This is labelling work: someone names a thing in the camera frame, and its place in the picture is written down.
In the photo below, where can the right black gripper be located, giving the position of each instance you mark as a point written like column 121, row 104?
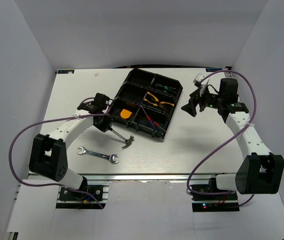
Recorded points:
column 190, row 108

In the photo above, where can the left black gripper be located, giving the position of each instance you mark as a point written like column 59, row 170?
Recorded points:
column 108, row 121

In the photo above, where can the orange tape measure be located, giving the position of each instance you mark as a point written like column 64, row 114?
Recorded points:
column 125, row 114

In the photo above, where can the black handled claw hammer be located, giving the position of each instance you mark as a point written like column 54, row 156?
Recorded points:
column 127, row 141

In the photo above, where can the yellow black pliers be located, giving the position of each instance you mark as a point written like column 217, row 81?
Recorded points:
column 165, row 106
column 151, row 99

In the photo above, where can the silver open-end wrench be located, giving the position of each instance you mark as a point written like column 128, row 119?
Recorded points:
column 109, row 158

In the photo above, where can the black green precision screwdriver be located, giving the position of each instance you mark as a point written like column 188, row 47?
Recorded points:
column 162, row 86

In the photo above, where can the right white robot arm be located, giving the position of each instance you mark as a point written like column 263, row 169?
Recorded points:
column 261, row 171

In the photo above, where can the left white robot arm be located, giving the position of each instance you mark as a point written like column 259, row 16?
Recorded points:
column 49, row 152

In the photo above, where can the black compartment tray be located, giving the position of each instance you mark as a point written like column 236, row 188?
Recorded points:
column 131, row 95

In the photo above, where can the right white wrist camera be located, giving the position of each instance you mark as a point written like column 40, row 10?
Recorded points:
column 200, row 81

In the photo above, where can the front aluminium rail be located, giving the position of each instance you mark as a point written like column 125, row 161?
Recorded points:
column 136, row 177

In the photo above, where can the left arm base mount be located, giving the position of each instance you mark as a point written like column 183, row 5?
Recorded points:
column 95, row 198

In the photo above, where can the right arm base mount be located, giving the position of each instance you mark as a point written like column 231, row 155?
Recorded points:
column 214, row 203

